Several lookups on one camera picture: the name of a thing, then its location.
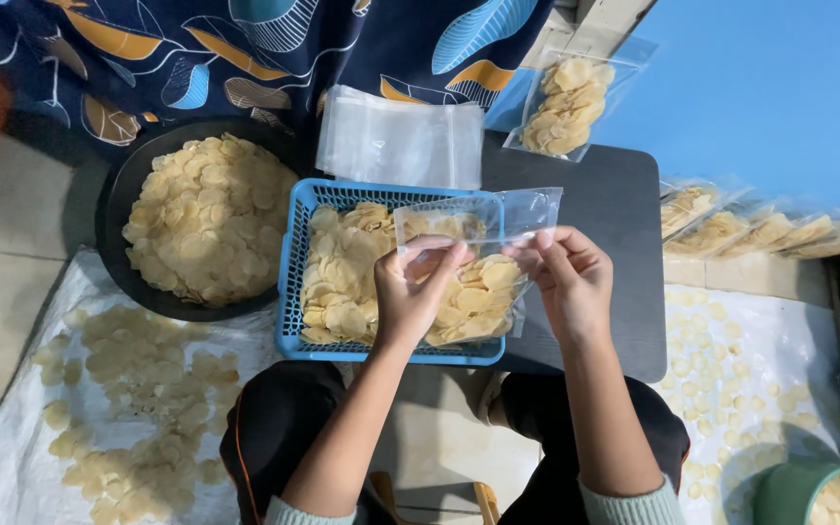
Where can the person's right hand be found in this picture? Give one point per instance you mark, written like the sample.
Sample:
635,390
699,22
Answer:
577,288

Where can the person's left hand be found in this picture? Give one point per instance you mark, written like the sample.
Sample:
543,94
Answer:
405,302

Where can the clear bag of chips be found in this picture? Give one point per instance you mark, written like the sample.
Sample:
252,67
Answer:
507,211

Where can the heap of chips in basket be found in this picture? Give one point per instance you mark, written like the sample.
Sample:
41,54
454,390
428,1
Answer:
340,277

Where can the low black table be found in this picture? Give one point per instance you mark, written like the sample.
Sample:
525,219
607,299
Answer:
609,219

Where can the blue plastic basket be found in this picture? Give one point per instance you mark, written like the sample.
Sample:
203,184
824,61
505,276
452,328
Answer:
290,292

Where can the sparse spread of drying chips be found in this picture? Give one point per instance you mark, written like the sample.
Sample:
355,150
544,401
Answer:
712,379

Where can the stack of empty clear bags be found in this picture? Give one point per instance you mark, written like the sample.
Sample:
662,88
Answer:
398,138

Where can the person's black trousers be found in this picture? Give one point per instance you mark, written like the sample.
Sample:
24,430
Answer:
281,423

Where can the white woven sack mat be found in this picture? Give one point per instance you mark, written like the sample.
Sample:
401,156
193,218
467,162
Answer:
19,467
784,343

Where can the wooden stool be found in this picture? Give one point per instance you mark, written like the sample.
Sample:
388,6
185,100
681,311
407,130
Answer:
489,503

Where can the heap of chips in bowl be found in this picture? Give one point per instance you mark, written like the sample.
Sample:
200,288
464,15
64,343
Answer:
205,219

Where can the person's light green sweater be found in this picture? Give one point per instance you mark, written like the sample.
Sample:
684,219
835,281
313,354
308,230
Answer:
631,507

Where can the dense spread of drying chips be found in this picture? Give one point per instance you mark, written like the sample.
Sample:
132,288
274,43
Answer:
143,394

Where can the green plastic bucket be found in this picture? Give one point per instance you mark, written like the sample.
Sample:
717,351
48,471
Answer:
781,496

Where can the navy leaf print cloth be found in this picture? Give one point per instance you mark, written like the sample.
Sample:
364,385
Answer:
259,44

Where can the black round bowl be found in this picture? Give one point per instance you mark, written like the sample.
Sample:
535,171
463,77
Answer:
117,219

